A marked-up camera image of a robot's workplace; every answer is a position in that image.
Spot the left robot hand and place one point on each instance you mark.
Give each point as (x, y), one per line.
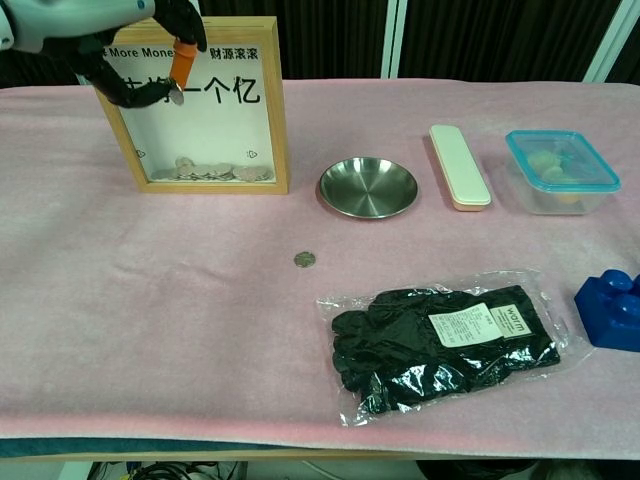
(65, 20)

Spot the silver coin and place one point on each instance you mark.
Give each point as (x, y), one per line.
(304, 259)
(177, 95)

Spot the pile of silver coins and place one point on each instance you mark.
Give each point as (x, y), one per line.
(250, 174)

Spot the black curtain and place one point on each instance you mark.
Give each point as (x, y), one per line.
(340, 40)

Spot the pink tablecloth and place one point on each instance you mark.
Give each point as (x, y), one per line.
(150, 300)

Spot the round stainless steel dish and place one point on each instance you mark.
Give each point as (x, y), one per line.
(367, 187)

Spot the white oblong case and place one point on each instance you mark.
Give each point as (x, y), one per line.
(457, 165)

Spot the black gloves in plastic bag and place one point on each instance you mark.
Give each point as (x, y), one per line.
(400, 350)

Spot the cream toy inside container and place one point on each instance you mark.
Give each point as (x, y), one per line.
(542, 162)

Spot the clear container with blue lid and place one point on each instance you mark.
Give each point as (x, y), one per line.
(600, 170)

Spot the blue building block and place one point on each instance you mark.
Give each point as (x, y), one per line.
(610, 315)

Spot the wooden coin box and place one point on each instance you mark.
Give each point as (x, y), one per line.
(281, 125)

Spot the white aluminium frame post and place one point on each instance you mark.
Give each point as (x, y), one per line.
(615, 40)
(396, 40)

